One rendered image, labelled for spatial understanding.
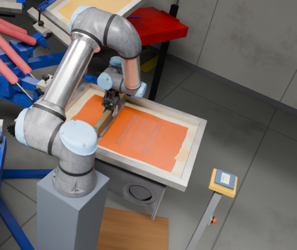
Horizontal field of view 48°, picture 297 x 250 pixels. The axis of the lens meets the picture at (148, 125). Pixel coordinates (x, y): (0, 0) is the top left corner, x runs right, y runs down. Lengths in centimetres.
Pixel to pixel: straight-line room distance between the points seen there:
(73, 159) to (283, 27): 359
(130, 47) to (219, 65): 349
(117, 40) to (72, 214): 60
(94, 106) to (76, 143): 97
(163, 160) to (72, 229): 67
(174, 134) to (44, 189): 93
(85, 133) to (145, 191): 82
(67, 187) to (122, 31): 55
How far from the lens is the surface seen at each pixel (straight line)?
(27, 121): 110
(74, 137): 103
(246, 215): 301
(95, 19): 120
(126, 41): 119
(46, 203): 123
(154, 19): 295
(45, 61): 245
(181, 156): 177
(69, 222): 122
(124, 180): 179
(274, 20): 432
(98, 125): 168
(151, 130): 187
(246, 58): 451
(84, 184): 113
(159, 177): 158
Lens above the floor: 211
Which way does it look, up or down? 37 degrees down
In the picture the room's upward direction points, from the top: 15 degrees clockwise
